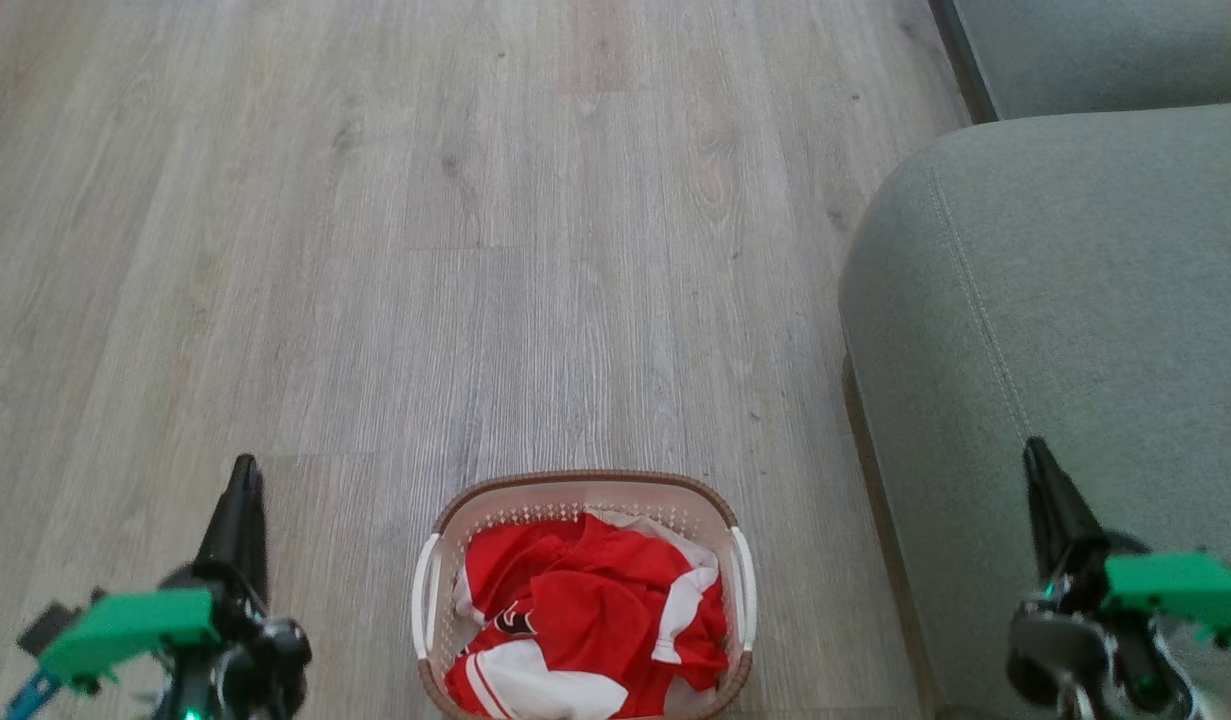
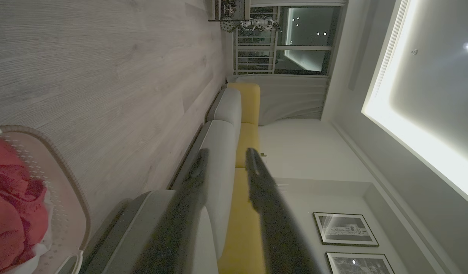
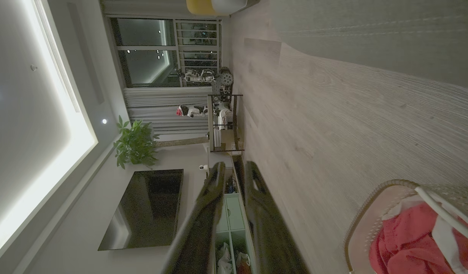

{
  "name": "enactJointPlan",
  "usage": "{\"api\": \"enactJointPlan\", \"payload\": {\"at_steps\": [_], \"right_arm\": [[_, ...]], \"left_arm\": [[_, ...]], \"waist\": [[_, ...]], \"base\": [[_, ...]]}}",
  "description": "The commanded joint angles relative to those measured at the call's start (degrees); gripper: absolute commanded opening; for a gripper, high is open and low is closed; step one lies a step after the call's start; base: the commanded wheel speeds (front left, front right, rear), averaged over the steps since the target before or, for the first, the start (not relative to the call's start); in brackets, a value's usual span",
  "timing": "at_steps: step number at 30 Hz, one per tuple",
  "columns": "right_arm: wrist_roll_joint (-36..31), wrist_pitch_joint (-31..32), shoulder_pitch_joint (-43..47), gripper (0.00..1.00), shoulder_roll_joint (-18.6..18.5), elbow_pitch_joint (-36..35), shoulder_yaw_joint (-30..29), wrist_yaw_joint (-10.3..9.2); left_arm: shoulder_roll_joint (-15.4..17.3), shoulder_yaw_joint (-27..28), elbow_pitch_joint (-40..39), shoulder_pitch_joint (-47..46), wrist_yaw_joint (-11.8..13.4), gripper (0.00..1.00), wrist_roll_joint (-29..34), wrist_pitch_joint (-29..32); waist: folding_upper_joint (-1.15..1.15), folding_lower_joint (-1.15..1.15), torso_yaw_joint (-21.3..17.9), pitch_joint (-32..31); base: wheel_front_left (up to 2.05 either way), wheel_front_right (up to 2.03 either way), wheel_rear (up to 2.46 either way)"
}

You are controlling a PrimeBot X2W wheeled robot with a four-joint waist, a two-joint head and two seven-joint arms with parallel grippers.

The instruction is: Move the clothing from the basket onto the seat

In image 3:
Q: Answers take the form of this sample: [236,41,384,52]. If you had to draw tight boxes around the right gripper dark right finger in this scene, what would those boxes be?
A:
[243,161,310,274]

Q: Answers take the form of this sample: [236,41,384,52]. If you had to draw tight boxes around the white plastic bag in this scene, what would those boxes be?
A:
[216,243,235,274]

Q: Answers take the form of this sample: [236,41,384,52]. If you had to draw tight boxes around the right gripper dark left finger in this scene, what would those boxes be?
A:
[162,162,227,274]

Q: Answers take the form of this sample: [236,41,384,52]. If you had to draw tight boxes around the wicker laundry basket white handle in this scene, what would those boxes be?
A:
[344,179,468,274]

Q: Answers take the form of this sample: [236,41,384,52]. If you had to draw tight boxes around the white balcony railing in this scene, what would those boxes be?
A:
[175,20,222,86]

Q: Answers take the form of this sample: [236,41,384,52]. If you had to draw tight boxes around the grey curtain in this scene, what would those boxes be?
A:
[101,0,189,16]
[124,86,212,142]

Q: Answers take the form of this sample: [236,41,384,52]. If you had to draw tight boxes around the white wheeled robot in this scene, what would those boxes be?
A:
[178,67,234,96]

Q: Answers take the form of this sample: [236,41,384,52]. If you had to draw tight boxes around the glass balcony window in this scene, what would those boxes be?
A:
[106,15,223,89]

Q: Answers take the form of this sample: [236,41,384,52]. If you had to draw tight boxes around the white round device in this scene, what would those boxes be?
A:
[215,108,233,130]

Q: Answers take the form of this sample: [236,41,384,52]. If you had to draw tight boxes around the white TV cabinet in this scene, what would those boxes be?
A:
[209,154,258,274]

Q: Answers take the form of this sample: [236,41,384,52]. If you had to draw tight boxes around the red white jersey garment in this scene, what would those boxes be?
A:
[369,202,468,274]

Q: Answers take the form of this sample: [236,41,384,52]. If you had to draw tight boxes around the small white black robot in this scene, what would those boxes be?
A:
[176,104,208,118]

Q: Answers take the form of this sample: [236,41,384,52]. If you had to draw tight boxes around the green potted plant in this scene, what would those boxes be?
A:
[113,115,211,170]

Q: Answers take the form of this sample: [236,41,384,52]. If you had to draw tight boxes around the black flat television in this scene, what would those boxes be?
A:
[98,169,184,251]

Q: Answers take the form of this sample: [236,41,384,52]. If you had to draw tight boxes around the dark-framed side table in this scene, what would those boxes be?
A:
[206,94,244,153]

